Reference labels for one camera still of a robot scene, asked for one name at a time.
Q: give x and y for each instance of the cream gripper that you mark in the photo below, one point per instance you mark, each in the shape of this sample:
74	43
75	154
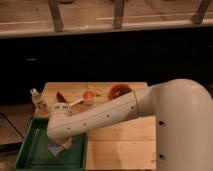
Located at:
68	143

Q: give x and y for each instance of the blue sponge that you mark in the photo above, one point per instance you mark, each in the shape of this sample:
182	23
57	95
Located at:
54	148

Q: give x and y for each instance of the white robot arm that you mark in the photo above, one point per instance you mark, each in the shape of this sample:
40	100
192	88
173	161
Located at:
183	109

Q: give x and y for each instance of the green plastic tray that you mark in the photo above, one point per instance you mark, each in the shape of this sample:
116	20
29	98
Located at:
34	154

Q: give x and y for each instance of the clear plastic bottle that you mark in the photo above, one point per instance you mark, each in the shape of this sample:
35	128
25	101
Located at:
38	100

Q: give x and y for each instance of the small orange cup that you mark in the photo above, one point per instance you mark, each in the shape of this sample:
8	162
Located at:
88	97

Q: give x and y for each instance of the yellow food piece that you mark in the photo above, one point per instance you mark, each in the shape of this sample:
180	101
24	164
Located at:
97	91

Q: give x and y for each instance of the orange bowl with beans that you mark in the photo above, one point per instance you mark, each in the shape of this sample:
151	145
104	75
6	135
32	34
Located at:
118	90

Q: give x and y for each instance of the wooden table leg left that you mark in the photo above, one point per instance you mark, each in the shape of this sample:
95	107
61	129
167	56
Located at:
55	14

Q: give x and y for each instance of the wooden table leg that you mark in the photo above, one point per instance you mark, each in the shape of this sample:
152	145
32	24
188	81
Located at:
198	17
55	14
118	13

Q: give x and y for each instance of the wooden table leg middle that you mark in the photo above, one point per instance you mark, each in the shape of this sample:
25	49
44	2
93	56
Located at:
118	13

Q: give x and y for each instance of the wooden table leg right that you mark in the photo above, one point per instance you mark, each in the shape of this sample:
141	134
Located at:
198	17

